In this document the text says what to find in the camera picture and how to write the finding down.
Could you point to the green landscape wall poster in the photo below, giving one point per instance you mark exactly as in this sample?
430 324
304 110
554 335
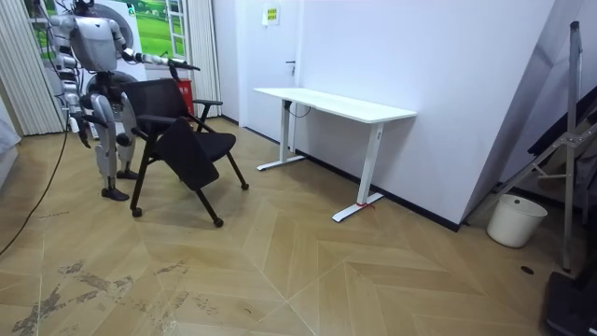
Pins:
154 32

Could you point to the red fire extinguisher box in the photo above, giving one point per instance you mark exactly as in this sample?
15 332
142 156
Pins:
187 95

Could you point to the white desk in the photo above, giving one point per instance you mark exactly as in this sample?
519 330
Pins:
336 105

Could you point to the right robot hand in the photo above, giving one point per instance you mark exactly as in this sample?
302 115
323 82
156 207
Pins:
85 133

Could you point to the white plastic bucket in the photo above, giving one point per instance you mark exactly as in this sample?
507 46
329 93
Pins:
513 224

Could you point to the black office chair on castors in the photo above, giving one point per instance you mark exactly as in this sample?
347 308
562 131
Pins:
186 149

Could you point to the robot legs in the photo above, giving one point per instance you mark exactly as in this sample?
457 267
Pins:
106 140

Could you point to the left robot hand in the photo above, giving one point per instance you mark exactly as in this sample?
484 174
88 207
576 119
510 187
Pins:
183 65

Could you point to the black leaning board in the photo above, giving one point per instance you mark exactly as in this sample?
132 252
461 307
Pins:
559 135

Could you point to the white pleated curtain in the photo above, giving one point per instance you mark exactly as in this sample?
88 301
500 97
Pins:
23 70
203 56

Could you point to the robot body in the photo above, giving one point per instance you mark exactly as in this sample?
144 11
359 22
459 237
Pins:
95 44

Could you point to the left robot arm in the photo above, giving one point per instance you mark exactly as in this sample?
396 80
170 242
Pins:
149 59

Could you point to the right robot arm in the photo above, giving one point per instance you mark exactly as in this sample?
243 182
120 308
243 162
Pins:
62 24

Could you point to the grey metal stand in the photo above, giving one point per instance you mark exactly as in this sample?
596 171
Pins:
574 93

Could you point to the yellow door sign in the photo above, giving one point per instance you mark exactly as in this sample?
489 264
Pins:
271 15

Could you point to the white door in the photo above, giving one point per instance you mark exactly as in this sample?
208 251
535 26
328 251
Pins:
266 84

